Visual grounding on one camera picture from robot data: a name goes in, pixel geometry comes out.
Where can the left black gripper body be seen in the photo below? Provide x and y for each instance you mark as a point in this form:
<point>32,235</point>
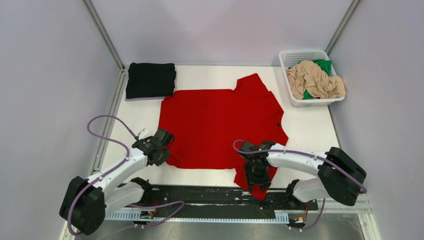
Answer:
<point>164,156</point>

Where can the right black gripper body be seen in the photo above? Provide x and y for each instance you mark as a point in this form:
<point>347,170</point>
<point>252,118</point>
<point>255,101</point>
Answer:
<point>258,176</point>

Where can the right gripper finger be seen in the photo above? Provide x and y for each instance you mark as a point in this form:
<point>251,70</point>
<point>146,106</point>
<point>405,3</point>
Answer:
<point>250,177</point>
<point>264,184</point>

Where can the white slotted cable duct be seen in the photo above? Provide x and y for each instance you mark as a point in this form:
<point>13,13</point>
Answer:
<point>134,215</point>

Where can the green t-shirt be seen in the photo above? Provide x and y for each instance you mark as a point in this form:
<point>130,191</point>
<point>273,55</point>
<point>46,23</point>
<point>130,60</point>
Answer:
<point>326,66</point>

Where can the red t-shirt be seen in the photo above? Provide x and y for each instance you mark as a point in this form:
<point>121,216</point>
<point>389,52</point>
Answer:
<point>208,123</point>

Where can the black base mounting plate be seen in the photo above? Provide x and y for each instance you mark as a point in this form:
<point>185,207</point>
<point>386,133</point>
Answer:
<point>214,201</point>

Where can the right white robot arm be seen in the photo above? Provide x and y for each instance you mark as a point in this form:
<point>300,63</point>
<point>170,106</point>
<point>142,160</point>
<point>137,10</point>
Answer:
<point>334,173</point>

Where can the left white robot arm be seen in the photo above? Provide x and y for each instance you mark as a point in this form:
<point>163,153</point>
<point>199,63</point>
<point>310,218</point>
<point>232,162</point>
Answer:
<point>88,201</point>

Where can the aluminium frame post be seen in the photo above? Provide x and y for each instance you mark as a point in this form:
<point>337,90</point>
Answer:
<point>94,15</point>
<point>352,8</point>

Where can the beige t-shirt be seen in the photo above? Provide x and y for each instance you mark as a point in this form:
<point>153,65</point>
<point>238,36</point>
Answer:
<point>307,75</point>

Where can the left aluminium frame post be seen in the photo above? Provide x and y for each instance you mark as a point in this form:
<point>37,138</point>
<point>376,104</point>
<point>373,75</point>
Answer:
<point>94,15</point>

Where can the folded black t-shirt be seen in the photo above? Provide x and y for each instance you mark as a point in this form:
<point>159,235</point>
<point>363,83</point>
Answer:
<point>150,80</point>

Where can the white plastic laundry basket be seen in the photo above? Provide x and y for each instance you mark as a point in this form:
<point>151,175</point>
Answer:
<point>289,58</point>

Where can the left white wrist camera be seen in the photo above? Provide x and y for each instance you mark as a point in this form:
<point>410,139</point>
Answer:
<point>143,133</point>

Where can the right aluminium frame post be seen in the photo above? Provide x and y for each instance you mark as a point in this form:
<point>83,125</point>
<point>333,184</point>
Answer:
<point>352,8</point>

